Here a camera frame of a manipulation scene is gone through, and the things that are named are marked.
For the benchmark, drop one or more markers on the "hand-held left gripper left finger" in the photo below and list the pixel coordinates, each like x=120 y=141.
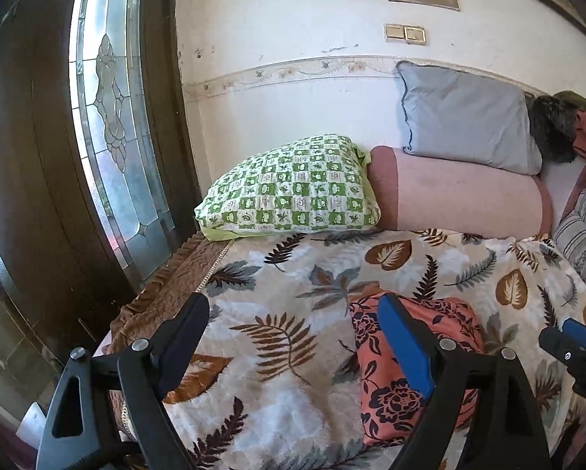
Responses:
x=180 y=342

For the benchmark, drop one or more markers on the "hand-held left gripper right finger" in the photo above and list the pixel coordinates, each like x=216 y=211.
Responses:
x=405 y=347

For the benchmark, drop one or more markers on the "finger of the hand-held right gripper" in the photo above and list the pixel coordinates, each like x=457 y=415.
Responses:
x=559 y=345
x=579 y=330

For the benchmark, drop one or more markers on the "orange black floral dress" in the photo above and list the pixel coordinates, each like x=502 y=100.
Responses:
x=459 y=328

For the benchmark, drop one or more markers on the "brown quilted bedspread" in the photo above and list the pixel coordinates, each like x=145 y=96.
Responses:
x=175 y=274

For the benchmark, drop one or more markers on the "leaf print fleece blanket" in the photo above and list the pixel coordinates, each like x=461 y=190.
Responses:
x=283 y=279

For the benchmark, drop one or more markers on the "pink bolster cushion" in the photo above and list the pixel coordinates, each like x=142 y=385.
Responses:
x=459 y=196

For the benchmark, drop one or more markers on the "green checkered pillow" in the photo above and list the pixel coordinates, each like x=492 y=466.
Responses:
x=293 y=191

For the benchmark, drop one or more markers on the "dark fuzzy cloth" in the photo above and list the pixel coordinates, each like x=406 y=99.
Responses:
x=552 y=127

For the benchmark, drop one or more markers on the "olive green cloth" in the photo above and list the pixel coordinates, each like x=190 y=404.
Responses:
x=576 y=100

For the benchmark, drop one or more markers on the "wooden door with stained glass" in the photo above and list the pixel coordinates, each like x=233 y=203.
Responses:
x=33 y=156

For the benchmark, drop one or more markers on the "grey blue pillow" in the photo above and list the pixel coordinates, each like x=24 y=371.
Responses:
x=469 y=117

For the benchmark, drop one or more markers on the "beige wall switch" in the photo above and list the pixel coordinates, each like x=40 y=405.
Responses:
x=415 y=34
x=394 y=32

